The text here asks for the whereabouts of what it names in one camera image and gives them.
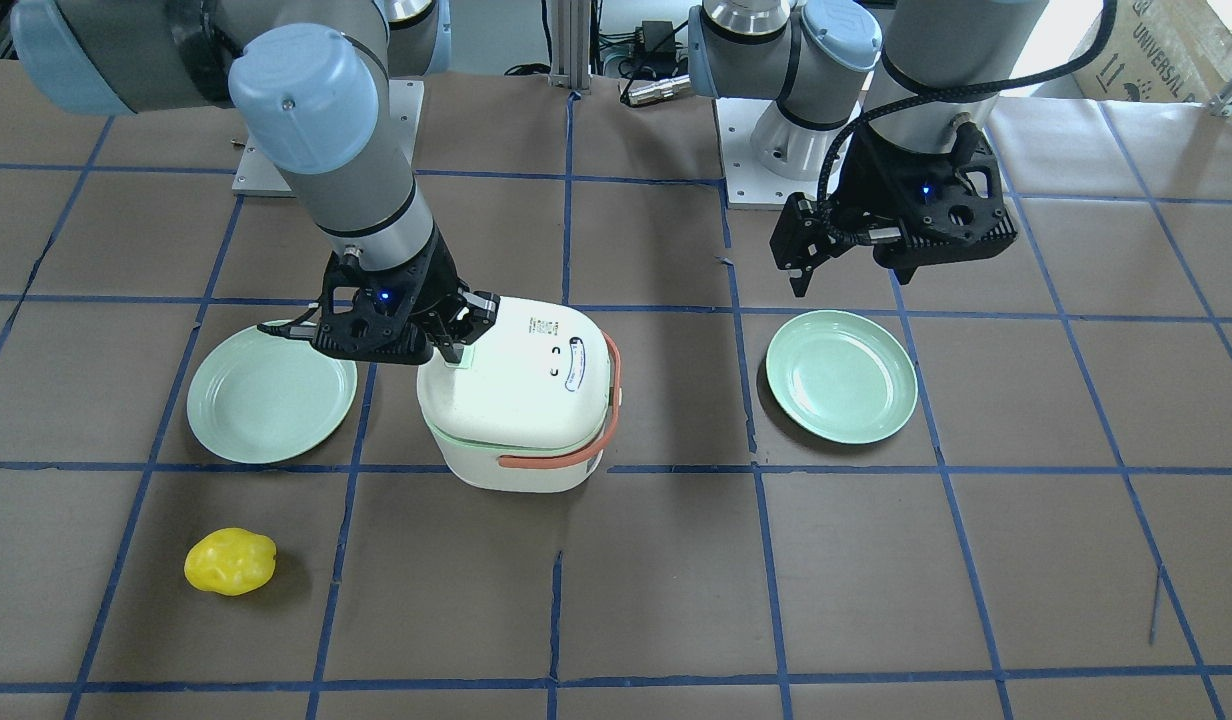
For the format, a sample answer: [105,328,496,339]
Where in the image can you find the cream white rice cooker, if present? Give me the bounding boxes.
[416,297,622,493]

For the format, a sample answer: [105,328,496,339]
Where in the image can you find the green plate far side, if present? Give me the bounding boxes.
[764,309,918,445]

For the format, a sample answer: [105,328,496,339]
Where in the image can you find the green plate near yellow fruit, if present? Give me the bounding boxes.
[186,327,357,464]

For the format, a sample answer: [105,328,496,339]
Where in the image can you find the brown paper table mat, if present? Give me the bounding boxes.
[0,60,1232,720]

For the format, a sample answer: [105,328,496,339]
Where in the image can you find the yellow plastic fruit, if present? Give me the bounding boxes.
[184,526,277,595]

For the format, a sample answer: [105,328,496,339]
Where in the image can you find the cardboard box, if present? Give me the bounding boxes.
[1074,1,1232,102]

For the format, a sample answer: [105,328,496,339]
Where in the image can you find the aluminium frame post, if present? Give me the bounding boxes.
[546,0,594,96]

